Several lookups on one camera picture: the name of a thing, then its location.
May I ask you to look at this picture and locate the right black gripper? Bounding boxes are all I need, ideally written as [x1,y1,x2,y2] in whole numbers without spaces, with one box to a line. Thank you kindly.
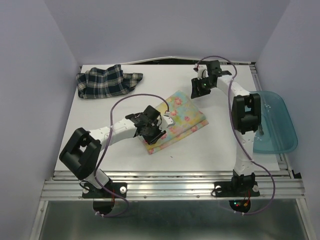
[190,75,215,98]

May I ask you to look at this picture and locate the pastel tie-dye skirt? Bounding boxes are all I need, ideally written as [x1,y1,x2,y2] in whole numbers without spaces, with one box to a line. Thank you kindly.
[139,90,209,155]

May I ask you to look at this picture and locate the navy plaid skirt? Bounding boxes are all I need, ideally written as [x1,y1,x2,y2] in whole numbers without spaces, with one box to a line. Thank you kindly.
[76,64,144,99]

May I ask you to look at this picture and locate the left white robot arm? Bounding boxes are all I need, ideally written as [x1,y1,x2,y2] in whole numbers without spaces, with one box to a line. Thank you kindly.
[59,105,175,197]

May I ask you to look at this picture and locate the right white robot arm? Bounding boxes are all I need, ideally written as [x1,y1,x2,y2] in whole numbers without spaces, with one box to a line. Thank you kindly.
[191,60,262,198]

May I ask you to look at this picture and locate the teal plastic bin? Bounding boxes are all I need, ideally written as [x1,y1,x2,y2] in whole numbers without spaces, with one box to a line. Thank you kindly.
[252,91,298,154]

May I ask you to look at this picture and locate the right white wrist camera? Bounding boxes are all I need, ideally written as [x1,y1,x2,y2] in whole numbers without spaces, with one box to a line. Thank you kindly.
[194,65,208,79]

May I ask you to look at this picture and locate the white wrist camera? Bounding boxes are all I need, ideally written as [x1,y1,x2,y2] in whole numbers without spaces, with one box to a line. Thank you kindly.
[194,65,208,79]
[158,115,175,131]

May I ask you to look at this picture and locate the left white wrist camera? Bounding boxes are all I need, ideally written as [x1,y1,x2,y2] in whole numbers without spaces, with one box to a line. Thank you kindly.
[158,115,175,131]

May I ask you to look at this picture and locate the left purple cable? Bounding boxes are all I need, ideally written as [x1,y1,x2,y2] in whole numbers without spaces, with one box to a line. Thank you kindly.
[94,93,172,218]

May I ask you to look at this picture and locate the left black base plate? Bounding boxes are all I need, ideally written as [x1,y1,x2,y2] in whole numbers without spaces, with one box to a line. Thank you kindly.
[81,181,129,200]

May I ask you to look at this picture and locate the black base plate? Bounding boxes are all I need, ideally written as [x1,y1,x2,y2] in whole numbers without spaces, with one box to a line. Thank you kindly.
[81,181,129,200]
[211,181,261,199]

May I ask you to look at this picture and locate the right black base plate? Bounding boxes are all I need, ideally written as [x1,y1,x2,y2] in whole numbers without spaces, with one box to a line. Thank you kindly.
[211,181,261,199]

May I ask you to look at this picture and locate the aluminium frame rails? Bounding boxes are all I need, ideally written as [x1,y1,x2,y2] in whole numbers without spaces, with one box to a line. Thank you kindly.
[29,59,316,240]

